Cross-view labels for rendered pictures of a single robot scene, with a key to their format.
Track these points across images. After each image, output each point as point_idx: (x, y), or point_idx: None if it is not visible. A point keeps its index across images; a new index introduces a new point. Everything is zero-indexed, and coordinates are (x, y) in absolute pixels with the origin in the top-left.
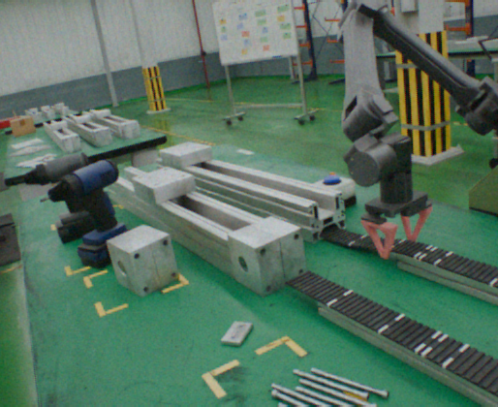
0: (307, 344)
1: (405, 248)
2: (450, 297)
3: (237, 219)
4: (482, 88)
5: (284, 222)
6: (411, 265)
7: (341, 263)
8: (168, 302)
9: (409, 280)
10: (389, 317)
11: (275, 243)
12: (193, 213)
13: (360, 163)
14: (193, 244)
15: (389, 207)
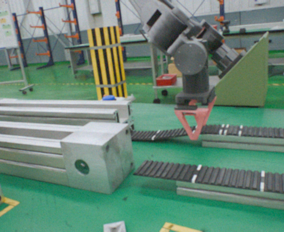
0: (194, 223)
1: (206, 130)
2: (261, 155)
3: (53, 131)
4: (203, 26)
5: (108, 123)
6: (214, 141)
7: (155, 153)
8: (5, 230)
9: (220, 152)
10: (255, 176)
11: (115, 139)
12: (3, 135)
13: (188, 54)
14: (7, 165)
15: (200, 95)
